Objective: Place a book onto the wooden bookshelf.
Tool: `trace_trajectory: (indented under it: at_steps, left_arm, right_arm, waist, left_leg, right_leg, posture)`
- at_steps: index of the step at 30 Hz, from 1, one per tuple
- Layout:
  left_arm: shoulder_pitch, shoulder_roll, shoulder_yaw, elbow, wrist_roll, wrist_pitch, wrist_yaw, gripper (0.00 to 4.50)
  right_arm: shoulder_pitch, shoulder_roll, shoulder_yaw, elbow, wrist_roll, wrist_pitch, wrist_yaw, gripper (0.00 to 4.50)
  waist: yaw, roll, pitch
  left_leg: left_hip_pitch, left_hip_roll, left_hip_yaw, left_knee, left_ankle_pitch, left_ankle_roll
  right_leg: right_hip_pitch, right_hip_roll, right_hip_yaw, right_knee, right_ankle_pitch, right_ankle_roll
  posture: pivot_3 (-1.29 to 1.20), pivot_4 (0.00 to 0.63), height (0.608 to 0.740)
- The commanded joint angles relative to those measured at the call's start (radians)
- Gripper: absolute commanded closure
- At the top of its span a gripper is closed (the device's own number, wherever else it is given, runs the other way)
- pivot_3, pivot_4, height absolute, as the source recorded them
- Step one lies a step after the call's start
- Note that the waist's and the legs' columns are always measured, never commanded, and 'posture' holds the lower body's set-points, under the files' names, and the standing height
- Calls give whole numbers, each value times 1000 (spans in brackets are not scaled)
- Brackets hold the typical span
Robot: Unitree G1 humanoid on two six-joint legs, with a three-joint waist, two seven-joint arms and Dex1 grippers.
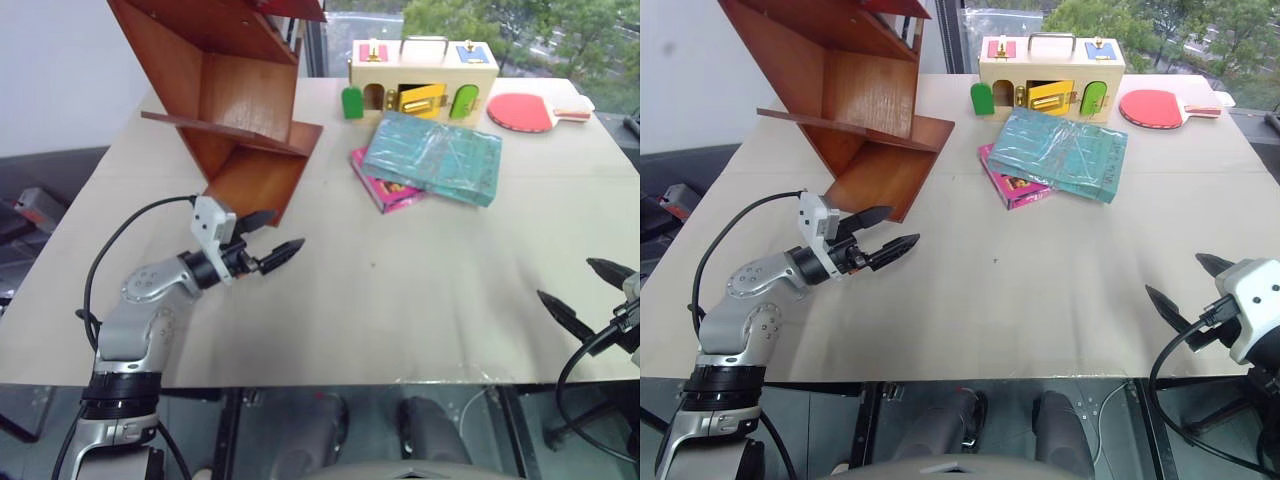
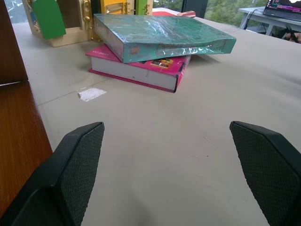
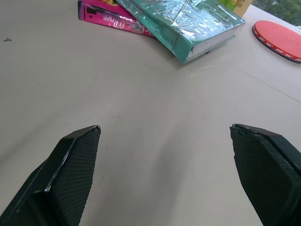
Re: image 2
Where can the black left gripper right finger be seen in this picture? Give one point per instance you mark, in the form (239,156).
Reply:
(265,169)

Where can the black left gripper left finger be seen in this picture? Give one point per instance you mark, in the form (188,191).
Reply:
(70,174)

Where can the pink hardcover book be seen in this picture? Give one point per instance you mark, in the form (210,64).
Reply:
(141,70)

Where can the green plastic-wrapped book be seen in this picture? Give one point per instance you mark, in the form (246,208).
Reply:
(164,35)

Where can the white tape patch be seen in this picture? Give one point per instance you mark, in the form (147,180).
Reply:
(91,94)

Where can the grey side desk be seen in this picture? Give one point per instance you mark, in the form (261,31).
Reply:
(263,20)

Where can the wooden latch busy board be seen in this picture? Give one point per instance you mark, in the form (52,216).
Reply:
(70,18)

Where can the black laptop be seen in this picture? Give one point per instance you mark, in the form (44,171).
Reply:
(283,8)

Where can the red flat board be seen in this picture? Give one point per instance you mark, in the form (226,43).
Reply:
(164,11)

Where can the black window post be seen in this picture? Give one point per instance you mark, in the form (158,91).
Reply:
(193,7)

